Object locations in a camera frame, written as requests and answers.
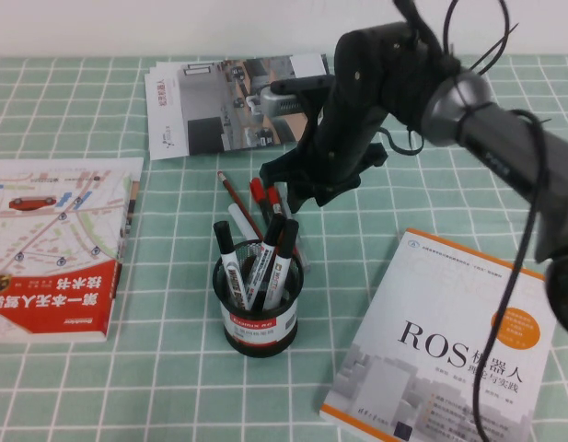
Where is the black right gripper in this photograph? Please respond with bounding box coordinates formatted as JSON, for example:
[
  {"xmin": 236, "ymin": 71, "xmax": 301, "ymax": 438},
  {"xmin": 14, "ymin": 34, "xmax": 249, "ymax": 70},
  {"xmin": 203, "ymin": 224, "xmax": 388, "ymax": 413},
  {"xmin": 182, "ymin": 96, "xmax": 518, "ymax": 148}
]
[{"xmin": 259, "ymin": 21, "xmax": 450, "ymax": 215}]

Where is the white pen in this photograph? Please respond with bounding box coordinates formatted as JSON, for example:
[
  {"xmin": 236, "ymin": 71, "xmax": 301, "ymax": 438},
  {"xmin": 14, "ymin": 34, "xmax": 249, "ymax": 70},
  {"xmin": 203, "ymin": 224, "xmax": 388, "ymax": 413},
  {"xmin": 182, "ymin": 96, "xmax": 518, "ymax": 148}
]
[{"xmin": 226, "ymin": 204, "xmax": 261, "ymax": 243}]

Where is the black mesh pen holder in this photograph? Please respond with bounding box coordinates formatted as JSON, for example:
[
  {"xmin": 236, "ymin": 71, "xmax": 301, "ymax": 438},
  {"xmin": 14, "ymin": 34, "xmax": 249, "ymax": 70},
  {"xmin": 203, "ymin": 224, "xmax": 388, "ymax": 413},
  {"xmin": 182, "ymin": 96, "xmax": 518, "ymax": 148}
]
[{"xmin": 212, "ymin": 238, "xmax": 305, "ymax": 359}]

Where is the red cap marker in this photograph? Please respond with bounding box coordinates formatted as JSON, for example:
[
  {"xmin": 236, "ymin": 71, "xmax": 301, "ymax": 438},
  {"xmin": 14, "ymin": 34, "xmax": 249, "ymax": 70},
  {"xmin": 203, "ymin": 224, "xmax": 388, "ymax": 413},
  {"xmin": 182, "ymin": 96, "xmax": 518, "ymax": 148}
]
[
  {"xmin": 264, "ymin": 185, "xmax": 284, "ymax": 217},
  {"xmin": 249, "ymin": 177, "xmax": 272, "ymax": 227}
]

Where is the black whiteboard marker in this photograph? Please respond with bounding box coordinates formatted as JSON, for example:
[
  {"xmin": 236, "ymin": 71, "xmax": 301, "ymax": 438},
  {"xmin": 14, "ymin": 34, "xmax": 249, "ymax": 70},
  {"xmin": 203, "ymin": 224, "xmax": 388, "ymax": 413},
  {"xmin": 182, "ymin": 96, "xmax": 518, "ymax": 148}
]
[
  {"xmin": 264, "ymin": 218, "xmax": 300, "ymax": 309},
  {"xmin": 212, "ymin": 220, "xmax": 250, "ymax": 310},
  {"xmin": 244, "ymin": 213, "xmax": 286, "ymax": 310}
]

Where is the red pencil with eraser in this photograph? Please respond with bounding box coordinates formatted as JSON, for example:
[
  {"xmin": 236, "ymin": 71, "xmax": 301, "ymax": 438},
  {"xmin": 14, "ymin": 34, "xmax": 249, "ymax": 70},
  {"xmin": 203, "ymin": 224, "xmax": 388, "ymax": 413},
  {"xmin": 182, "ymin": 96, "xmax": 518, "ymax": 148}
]
[{"xmin": 216, "ymin": 170, "xmax": 265, "ymax": 240}]

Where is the white brochure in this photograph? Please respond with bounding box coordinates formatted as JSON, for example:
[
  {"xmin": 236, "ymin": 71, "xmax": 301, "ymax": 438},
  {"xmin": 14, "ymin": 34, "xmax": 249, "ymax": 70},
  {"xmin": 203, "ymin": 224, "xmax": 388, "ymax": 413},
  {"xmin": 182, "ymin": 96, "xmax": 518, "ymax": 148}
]
[{"xmin": 147, "ymin": 53, "xmax": 333, "ymax": 77}]

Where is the office photo brochure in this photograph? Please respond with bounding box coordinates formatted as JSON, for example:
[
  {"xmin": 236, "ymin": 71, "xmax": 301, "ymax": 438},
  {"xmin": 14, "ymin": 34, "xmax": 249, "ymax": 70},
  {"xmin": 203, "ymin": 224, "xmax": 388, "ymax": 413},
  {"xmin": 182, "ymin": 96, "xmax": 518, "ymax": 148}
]
[{"xmin": 144, "ymin": 53, "xmax": 333, "ymax": 161}]

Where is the white ROS robot book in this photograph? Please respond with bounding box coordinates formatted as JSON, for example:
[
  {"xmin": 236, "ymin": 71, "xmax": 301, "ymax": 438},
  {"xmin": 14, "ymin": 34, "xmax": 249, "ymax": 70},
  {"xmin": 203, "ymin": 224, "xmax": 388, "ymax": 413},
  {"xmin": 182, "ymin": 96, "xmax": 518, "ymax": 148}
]
[{"xmin": 319, "ymin": 227, "xmax": 559, "ymax": 442}]

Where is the brochure under red book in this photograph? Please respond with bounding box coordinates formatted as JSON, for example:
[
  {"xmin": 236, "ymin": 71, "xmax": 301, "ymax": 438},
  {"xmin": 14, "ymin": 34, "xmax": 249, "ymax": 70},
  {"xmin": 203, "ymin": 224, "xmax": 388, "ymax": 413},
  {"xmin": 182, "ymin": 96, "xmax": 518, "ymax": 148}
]
[{"xmin": 120, "ymin": 180, "xmax": 141, "ymax": 259}]

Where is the red map cover book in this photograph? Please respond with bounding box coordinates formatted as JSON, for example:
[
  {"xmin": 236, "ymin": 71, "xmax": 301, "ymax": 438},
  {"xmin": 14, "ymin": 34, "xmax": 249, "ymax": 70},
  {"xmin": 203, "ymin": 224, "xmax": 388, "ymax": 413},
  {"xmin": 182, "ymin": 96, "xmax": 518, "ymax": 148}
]
[{"xmin": 0, "ymin": 157, "xmax": 145, "ymax": 344}]

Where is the green checked tablecloth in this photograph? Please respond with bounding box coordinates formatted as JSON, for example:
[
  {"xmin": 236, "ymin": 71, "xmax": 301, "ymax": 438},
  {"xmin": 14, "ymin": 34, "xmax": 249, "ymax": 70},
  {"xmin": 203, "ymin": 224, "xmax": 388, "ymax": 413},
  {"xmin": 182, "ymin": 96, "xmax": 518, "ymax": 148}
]
[{"xmin": 0, "ymin": 54, "xmax": 568, "ymax": 442}]

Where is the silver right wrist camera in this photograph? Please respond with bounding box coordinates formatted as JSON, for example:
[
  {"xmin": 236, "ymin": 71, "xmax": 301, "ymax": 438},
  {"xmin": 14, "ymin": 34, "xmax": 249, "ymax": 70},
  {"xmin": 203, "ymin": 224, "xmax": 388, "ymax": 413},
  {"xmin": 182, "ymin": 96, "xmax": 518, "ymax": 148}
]
[{"xmin": 257, "ymin": 86, "xmax": 312, "ymax": 115}]

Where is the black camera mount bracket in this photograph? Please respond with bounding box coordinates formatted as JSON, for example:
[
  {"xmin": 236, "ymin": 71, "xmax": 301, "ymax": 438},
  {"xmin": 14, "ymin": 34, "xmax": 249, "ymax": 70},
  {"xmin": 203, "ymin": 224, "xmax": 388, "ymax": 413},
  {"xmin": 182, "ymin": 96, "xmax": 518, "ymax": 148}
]
[{"xmin": 268, "ymin": 75, "xmax": 336, "ymax": 95}]

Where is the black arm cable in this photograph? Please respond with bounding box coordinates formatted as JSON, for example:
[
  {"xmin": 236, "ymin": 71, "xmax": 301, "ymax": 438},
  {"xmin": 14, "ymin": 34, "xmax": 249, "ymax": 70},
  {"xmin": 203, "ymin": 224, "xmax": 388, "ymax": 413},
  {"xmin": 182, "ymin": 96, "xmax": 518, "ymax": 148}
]
[{"xmin": 392, "ymin": 0, "xmax": 554, "ymax": 442}]

